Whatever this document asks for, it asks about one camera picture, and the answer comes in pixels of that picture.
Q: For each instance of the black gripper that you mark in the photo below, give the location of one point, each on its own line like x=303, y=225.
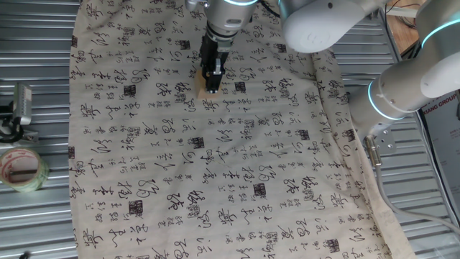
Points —
x=219, y=48

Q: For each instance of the small wooden block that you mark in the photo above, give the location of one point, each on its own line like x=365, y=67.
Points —
x=200, y=90

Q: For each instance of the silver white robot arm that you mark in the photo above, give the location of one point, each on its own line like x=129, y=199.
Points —
x=323, y=25

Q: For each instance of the beige calligraphy print cloth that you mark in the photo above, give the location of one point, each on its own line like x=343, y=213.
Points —
x=161, y=162

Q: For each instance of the brown wooden board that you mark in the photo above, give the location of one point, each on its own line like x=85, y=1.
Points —
x=400, y=34

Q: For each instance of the clear packing tape roll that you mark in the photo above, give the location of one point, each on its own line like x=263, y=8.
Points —
x=36, y=183

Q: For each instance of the cardboard box with print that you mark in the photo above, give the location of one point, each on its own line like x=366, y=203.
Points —
x=443, y=144

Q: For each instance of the small black object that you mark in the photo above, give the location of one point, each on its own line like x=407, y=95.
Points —
x=25, y=256

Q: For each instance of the silver exterior camera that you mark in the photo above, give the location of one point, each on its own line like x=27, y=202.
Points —
x=22, y=104

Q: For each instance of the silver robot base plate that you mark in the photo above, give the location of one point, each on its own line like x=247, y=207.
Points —
x=386, y=142

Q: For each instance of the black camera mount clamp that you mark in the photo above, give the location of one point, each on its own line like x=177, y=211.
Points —
x=9, y=129

